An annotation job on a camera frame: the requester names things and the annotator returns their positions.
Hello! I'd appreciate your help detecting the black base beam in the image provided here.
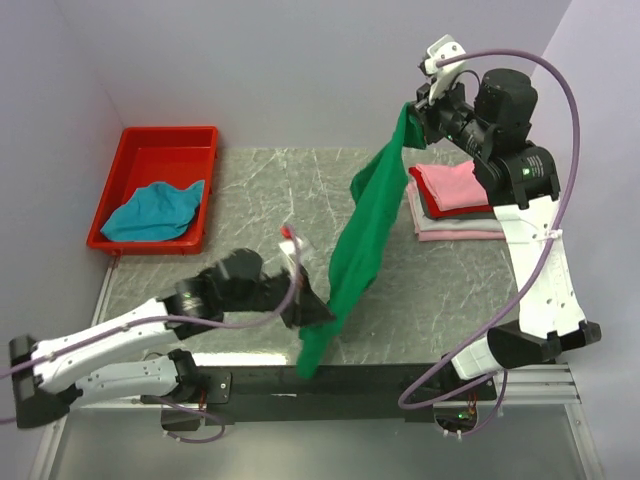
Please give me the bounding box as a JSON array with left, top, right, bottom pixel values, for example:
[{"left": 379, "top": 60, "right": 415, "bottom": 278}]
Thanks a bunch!
[{"left": 139, "top": 363, "right": 496, "bottom": 434}]

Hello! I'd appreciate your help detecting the green t shirt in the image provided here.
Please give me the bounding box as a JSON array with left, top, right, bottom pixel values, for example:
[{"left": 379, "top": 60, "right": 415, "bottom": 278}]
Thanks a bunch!
[{"left": 296, "top": 103, "right": 426, "bottom": 379}]

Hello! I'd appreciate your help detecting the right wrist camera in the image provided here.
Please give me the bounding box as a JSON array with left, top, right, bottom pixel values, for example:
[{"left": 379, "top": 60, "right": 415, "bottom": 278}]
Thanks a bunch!
[{"left": 419, "top": 34, "right": 466, "bottom": 105}]

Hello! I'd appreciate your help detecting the folded white t shirt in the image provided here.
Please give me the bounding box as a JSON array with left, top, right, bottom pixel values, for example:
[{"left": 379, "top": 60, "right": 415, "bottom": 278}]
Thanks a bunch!
[{"left": 413, "top": 211, "right": 502, "bottom": 233}]

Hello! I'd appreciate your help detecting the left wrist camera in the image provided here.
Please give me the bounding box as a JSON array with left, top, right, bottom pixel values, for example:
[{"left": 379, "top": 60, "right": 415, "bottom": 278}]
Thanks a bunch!
[{"left": 278, "top": 225, "right": 315, "bottom": 275}]

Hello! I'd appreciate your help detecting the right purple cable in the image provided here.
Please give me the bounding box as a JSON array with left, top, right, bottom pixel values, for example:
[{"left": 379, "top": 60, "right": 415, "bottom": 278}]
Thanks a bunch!
[{"left": 397, "top": 48, "right": 582, "bottom": 439}]

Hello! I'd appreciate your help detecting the purple cable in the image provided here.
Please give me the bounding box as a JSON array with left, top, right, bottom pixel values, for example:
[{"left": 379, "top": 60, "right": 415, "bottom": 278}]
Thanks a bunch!
[
  {"left": 0, "top": 234, "right": 311, "bottom": 443},
  {"left": 397, "top": 48, "right": 582, "bottom": 439}
]

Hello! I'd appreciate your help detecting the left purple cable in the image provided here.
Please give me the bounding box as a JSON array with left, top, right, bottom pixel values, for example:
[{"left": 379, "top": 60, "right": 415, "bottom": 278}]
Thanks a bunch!
[{"left": 0, "top": 234, "right": 311, "bottom": 443}]

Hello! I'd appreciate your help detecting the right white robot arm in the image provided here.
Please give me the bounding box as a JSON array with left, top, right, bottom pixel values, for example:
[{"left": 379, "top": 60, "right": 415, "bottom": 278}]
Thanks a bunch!
[{"left": 412, "top": 69, "right": 602, "bottom": 399}]

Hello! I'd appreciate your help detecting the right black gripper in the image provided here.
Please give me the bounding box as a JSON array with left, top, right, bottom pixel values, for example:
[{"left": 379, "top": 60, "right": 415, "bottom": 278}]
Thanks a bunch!
[{"left": 407, "top": 72, "right": 492, "bottom": 158}]

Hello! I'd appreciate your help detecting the folded light pink t shirt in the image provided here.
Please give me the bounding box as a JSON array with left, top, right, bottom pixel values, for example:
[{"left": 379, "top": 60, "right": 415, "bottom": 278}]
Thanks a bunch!
[{"left": 406, "top": 180, "right": 505, "bottom": 242}]

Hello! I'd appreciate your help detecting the folded red t shirt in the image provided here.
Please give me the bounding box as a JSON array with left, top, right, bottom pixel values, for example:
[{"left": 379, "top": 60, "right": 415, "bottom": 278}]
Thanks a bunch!
[{"left": 409, "top": 166, "right": 496, "bottom": 221}]

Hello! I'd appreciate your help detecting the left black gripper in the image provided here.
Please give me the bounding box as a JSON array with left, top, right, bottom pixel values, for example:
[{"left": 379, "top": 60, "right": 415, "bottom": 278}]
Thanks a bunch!
[{"left": 225, "top": 263, "right": 336, "bottom": 329}]

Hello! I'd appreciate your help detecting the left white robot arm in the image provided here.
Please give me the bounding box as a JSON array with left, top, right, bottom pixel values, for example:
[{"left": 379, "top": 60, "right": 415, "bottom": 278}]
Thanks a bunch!
[{"left": 9, "top": 249, "right": 335, "bottom": 429}]

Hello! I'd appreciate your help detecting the red plastic bin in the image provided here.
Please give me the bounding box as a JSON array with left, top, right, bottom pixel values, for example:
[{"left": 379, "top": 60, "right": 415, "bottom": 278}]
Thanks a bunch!
[{"left": 86, "top": 126, "right": 218, "bottom": 256}]

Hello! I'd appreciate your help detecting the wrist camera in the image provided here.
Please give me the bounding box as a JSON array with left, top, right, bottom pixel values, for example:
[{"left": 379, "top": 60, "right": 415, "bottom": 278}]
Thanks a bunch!
[
  {"left": 419, "top": 34, "right": 466, "bottom": 105},
  {"left": 278, "top": 225, "right": 315, "bottom": 275}
]

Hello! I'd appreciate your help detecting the blue t shirt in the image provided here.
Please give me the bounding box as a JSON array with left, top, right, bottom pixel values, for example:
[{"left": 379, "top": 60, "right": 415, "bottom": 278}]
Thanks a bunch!
[{"left": 100, "top": 180, "right": 205, "bottom": 242}]

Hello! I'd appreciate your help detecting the folded grey t shirt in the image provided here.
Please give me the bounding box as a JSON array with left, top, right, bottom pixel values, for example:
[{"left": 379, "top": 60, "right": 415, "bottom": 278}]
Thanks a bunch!
[{"left": 418, "top": 194, "right": 501, "bottom": 231}]

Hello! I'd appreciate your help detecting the aluminium frame rail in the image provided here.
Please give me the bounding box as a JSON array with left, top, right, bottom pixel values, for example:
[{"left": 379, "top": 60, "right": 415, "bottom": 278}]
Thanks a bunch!
[{"left": 29, "top": 259, "right": 601, "bottom": 480}]

